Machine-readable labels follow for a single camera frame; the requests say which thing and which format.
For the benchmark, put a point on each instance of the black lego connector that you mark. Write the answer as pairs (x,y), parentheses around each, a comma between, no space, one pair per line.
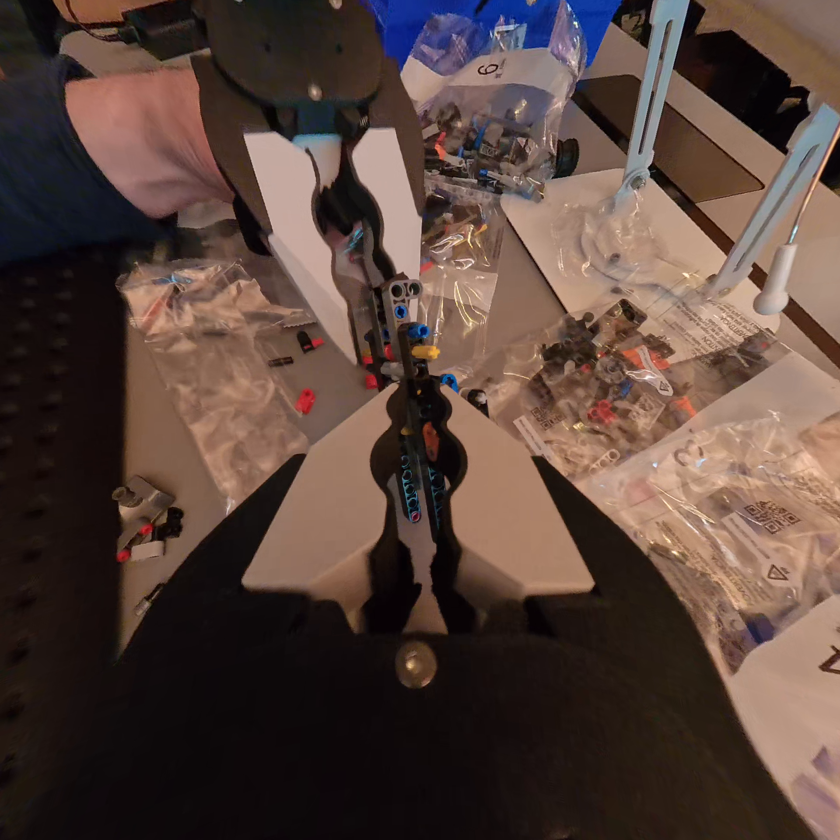
(170,522)

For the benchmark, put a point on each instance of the dark perforated board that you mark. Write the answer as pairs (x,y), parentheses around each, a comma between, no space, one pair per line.
(59,459)

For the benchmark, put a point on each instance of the person's left forearm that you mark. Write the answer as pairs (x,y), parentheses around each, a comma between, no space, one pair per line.
(39,164)

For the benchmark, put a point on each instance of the empty clear zip bag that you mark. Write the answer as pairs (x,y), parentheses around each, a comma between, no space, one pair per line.
(223,407)

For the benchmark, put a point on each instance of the light grey connector red pin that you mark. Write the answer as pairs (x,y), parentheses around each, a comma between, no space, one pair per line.
(148,550)

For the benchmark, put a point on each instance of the clear bag black orange parts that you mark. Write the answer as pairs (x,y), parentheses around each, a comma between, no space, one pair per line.
(623,380)

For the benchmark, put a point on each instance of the red black lego pin piece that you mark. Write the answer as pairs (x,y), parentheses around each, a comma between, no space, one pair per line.
(307,341)

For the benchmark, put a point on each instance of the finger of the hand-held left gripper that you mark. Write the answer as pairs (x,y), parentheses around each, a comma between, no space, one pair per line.
(289,197)
(400,197)

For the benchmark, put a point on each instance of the white-banded clear lego bag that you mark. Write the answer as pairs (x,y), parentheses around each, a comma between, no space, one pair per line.
(722,525)
(794,689)
(499,72)

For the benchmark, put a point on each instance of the red lego connector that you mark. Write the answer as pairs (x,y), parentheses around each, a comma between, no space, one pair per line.
(305,401)

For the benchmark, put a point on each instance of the large dark grey lego liftarm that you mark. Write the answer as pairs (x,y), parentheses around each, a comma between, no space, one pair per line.
(148,492)

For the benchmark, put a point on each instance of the black rubber tire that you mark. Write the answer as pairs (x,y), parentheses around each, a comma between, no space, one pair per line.
(569,157)

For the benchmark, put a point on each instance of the black power adapter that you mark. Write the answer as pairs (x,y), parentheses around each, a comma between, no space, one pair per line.
(164,29)

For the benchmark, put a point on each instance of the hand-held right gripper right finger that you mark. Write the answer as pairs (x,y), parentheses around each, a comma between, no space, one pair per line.
(518,518)

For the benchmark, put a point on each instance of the clear bag of mixed parts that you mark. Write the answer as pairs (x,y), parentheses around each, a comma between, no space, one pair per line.
(459,262)

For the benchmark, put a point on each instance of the white printed sheet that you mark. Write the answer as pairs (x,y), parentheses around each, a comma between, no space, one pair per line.
(538,229)

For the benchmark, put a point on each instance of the multicoloured lego assembly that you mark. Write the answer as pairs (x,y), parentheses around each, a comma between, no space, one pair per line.
(413,394)

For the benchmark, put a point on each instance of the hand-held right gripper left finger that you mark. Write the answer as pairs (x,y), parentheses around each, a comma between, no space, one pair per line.
(315,518)

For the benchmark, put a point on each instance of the blue plastic bin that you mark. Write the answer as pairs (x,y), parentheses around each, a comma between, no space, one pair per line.
(407,19)

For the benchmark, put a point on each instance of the person's left hand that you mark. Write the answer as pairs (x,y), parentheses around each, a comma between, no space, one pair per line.
(151,138)

